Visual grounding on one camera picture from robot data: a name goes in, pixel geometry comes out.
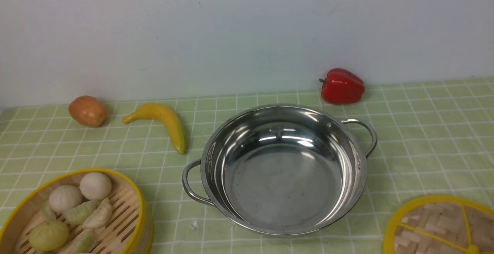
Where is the bamboo steamer basket yellow rim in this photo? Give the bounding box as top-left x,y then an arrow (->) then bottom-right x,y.
0,168 -> 154,254

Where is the woven bamboo steamer lid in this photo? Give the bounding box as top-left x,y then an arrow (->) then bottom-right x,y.
382,195 -> 494,254

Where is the stainless steel pot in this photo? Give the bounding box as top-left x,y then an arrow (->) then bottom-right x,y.
182,104 -> 378,236

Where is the yellow banana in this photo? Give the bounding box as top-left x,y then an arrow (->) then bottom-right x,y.
122,103 -> 188,154

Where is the red bell pepper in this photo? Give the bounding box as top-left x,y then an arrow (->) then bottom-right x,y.
319,68 -> 365,105

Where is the white round bun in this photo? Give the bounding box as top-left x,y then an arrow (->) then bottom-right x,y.
79,172 -> 112,201

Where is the white dumpling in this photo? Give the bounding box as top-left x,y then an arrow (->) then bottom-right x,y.
82,198 -> 113,229

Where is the green checkered tablecloth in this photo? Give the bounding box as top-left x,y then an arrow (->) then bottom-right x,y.
0,77 -> 494,254

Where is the white pleated bun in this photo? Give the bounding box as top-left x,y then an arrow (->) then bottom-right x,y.
48,185 -> 83,213

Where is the pale green dumpling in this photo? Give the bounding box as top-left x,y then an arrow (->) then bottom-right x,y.
71,231 -> 98,254

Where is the small green dumpling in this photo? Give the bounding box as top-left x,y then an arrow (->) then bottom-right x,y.
41,201 -> 57,221

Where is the yellow-green bun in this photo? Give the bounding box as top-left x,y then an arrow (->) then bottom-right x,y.
28,220 -> 69,252

